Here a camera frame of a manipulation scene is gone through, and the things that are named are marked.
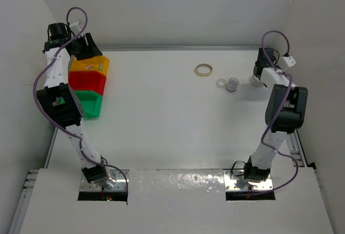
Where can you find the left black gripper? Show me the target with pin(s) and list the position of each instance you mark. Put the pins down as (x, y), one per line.
(90, 50)

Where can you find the orange eraser cap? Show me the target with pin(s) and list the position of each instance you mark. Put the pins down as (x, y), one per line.
(88, 67)

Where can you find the beige tape roll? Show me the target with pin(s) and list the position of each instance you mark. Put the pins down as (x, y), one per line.
(203, 70)

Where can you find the grey tape roll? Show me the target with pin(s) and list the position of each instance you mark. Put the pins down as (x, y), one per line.
(256, 82)

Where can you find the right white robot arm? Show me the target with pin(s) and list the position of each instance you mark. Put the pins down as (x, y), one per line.
(256, 168)

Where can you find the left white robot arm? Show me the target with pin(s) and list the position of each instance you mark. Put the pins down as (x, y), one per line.
(57, 100)

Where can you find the yellow plastic bin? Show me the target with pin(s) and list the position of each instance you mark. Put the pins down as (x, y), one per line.
(78, 65)

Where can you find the red plastic bin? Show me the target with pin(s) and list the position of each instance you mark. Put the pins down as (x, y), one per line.
(87, 81)

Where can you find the green plastic bin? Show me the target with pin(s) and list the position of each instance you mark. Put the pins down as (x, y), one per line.
(91, 102)

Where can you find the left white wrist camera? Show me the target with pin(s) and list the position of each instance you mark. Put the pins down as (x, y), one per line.
(75, 26)

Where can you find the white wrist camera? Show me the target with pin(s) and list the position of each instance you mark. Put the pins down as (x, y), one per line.
(75, 26)
(286, 62)

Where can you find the back aluminium frame rail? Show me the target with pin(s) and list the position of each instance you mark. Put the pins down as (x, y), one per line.
(178, 48)

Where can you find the aluminium frame rail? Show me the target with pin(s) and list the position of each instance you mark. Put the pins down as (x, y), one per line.
(178, 48)
(295, 147)
(23, 203)

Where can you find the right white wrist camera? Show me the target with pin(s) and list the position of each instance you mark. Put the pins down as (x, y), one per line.
(286, 62)

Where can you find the right aluminium frame rail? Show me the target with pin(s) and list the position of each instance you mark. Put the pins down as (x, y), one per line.
(295, 147)

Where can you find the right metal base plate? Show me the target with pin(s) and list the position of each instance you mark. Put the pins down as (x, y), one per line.
(235, 182)

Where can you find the metal base plate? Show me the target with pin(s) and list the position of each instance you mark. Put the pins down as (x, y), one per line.
(235, 182)
(115, 183)

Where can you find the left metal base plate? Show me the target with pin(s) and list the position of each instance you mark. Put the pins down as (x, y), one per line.
(115, 183)

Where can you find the left aluminium frame rail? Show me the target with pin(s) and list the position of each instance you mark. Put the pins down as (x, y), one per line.
(23, 203)

